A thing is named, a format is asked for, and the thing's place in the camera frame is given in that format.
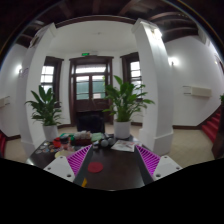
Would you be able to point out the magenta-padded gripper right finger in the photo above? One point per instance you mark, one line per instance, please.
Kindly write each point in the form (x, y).
(166, 168)

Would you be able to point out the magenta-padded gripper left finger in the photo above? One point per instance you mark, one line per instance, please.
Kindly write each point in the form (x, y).
(60, 168)

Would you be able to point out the round printed sticker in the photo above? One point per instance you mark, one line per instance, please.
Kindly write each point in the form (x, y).
(38, 151)
(53, 150)
(46, 150)
(46, 144)

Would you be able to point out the red plastic tray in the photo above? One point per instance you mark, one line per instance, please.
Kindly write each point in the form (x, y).
(57, 142)

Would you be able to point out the green and white pack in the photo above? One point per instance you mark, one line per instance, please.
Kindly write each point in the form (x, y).
(64, 136)

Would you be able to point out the flat round red coaster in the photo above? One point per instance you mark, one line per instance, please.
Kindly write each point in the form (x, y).
(95, 167)

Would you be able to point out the folded green cloth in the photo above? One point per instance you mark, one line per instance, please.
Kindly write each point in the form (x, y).
(97, 137)

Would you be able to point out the white printed leaflet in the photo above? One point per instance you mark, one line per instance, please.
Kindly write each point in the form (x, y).
(122, 146)

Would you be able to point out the grey ball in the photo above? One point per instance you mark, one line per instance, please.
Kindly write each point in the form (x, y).
(111, 141)
(104, 143)

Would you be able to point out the black chair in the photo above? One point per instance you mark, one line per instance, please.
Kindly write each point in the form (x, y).
(90, 121)

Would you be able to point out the green plant in white pot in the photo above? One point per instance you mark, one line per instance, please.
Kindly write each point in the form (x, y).
(46, 110)
(125, 100)

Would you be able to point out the red carpeted staircase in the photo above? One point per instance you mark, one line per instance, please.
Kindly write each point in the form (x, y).
(2, 143)
(211, 126)

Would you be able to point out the dark wooden glazed double door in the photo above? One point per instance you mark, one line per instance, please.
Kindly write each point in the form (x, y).
(90, 86)

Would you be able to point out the dark wood framed window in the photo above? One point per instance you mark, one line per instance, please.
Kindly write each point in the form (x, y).
(135, 71)
(48, 78)

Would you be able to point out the green exit sign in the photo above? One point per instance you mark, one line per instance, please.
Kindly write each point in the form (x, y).
(85, 53)

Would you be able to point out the glowing wall lamp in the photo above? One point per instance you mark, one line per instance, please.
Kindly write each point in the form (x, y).
(173, 61)
(18, 69)

